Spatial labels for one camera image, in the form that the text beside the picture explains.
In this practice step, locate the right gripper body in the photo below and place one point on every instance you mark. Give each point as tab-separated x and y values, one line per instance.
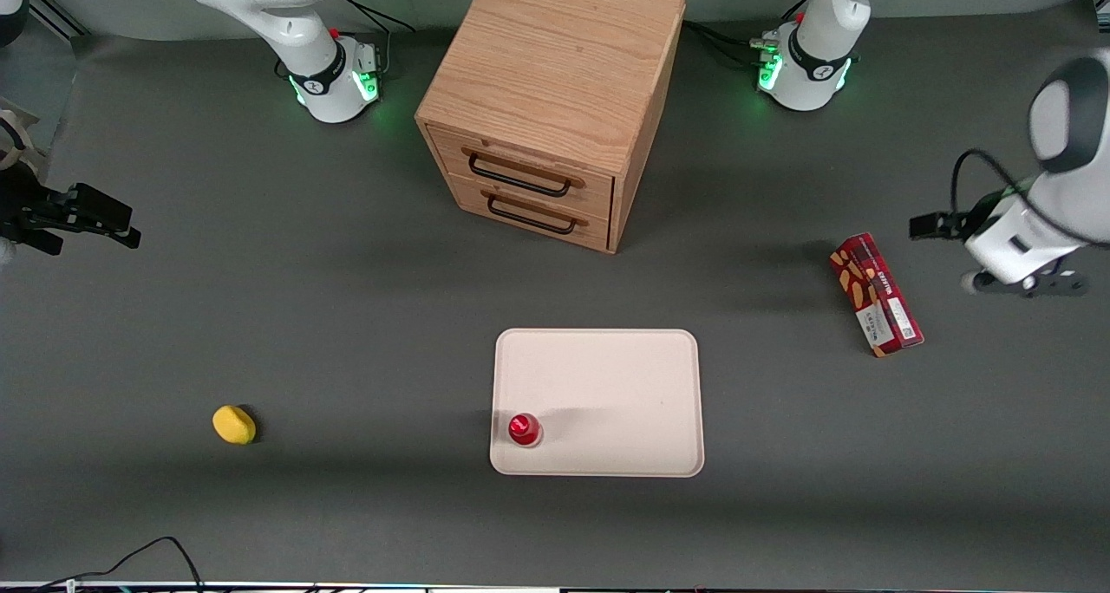
26	211

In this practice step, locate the red cookie box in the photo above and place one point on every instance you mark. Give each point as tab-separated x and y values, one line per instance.
876	296

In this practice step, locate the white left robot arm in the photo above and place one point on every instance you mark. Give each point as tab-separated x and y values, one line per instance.
824	55

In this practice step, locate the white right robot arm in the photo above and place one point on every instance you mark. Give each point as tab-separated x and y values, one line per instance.
286	21

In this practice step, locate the cream plastic tray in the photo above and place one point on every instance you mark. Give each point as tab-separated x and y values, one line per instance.
616	394

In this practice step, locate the yellow lemon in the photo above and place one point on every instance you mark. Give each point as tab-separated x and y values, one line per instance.
234	425

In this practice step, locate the wooden drawer front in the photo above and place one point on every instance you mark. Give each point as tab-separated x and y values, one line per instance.
529	161
538	222

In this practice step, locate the wooden drawer cabinet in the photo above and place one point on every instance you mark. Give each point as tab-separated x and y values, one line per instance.
555	64

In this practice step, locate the dark aluminium frame rail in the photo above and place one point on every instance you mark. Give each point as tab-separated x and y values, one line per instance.
56	10

